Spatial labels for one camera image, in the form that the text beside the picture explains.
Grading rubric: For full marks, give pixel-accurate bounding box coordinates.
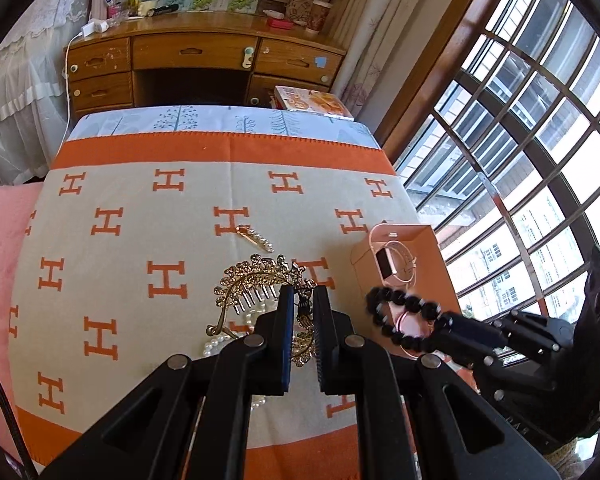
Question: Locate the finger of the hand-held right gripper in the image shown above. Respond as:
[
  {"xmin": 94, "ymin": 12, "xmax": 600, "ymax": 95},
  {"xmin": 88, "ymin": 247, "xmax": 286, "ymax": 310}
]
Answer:
[
  {"xmin": 494, "ymin": 309, "xmax": 564, "ymax": 357},
  {"xmin": 422, "ymin": 311, "xmax": 508, "ymax": 372}
]

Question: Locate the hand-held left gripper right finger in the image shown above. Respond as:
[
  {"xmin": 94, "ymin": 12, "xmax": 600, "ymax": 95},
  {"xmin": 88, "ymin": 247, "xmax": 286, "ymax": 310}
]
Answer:
[{"xmin": 312, "ymin": 285, "xmax": 565, "ymax": 480}]

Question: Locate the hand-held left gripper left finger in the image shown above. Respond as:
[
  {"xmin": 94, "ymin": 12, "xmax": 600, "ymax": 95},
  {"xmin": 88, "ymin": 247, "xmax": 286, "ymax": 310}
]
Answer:
[{"xmin": 40, "ymin": 285, "xmax": 296, "ymax": 480}]

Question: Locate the black bead bracelet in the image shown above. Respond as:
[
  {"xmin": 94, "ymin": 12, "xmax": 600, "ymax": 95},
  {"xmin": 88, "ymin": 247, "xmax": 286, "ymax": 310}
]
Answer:
[{"xmin": 366, "ymin": 286, "xmax": 448, "ymax": 354}]

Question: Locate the gold leaf hair comb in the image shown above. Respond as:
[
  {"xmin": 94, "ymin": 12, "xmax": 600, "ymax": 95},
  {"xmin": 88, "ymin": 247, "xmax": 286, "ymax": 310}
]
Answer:
[{"xmin": 206, "ymin": 254, "xmax": 319, "ymax": 367}]

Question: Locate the pink jewelry box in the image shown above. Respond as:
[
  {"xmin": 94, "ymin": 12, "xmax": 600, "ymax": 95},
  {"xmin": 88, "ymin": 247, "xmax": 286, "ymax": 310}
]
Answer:
[{"xmin": 350, "ymin": 221, "xmax": 464, "ymax": 362}]

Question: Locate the pink bangle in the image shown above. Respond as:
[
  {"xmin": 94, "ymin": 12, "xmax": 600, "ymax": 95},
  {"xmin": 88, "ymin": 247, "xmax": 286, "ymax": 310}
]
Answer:
[{"xmin": 396, "ymin": 310, "xmax": 437, "ymax": 351}]

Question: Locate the pink smart watch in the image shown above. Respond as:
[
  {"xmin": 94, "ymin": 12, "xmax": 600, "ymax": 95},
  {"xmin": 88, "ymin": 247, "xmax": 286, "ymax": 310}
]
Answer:
[{"xmin": 369, "ymin": 224, "xmax": 421, "ymax": 284}]

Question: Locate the pearl hair clip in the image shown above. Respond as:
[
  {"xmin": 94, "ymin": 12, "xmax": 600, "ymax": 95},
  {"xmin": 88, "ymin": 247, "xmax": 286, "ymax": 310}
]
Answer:
[{"xmin": 235, "ymin": 225, "xmax": 276, "ymax": 252}]

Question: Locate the orange patterned blanket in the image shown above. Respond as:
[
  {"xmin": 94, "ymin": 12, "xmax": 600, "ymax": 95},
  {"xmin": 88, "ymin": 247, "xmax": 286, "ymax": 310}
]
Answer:
[{"xmin": 7, "ymin": 130, "xmax": 463, "ymax": 472}]

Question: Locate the metal window grille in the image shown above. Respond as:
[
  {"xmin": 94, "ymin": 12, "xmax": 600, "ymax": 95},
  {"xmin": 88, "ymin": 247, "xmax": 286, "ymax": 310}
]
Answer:
[{"xmin": 394, "ymin": 0, "xmax": 600, "ymax": 322}]

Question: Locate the leaf print bed sheet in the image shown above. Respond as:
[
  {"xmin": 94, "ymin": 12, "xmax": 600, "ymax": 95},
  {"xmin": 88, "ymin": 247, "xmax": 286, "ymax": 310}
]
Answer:
[{"xmin": 65, "ymin": 105, "xmax": 382, "ymax": 150}]

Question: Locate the orange food print box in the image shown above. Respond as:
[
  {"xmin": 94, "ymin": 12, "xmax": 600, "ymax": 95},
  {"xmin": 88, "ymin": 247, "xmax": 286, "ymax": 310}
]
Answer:
[{"xmin": 274, "ymin": 85, "xmax": 355, "ymax": 122}]

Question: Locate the pink fluffy blanket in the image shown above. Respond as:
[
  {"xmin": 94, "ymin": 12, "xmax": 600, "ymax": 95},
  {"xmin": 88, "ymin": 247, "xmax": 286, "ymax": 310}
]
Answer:
[{"xmin": 0, "ymin": 182, "xmax": 47, "ymax": 463}]

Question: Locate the beige curtain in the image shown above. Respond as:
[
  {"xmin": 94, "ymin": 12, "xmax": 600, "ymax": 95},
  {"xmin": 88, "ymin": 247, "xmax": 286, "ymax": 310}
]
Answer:
[{"xmin": 325, "ymin": 0, "xmax": 496, "ymax": 147}]

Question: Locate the wooden desk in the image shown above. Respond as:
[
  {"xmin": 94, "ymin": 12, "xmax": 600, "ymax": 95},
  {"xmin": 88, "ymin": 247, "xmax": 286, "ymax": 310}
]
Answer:
[{"xmin": 62, "ymin": 11, "xmax": 348, "ymax": 112}]

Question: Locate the red and white paper cup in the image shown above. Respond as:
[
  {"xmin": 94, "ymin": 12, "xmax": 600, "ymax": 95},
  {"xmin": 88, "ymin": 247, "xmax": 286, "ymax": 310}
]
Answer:
[{"xmin": 306, "ymin": 0, "xmax": 334, "ymax": 32}]

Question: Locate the brown patterned box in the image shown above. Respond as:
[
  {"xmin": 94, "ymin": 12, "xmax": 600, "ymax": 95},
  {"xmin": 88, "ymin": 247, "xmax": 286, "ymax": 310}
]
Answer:
[{"xmin": 285, "ymin": 0, "xmax": 315, "ymax": 24}]

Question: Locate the green painted picture strip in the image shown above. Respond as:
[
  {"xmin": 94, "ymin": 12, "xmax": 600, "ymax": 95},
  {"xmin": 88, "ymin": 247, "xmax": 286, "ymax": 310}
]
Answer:
[{"xmin": 155, "ymin": 0, "xmax": 257, "ymax": 14}]

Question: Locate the white charger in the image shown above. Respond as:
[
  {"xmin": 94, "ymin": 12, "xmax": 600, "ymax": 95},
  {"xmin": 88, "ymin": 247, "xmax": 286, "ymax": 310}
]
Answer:
[{"xmin": 81, "ymin": 18, "xmax": 109, "ymax": 39}]

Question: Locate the white lace curtain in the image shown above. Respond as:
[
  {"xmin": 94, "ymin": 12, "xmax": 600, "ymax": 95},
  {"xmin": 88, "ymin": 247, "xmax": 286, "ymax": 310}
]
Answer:
[{"xmin": 0, "ymin": 0, "xmax": 90, "ymax": 187}]

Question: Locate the white pearl necklace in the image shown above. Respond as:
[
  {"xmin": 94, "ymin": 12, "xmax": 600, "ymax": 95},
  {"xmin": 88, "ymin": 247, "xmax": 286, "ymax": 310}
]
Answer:
[{"xmin": 201, "ymin": 310, "xmax": 270, "ymax": 412}]

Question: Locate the black cable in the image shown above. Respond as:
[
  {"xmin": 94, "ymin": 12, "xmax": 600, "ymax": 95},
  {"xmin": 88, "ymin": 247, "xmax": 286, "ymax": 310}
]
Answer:
[{"xmin": 0, "ymin": 349, "xmax": 37, "ymax": 480}]

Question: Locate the white charger cable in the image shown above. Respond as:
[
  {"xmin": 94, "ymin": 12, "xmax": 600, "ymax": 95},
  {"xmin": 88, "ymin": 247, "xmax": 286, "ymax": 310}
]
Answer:
[{"xmin": 61, "ymin": 34, "xmax": 83, "ymax": 133}]

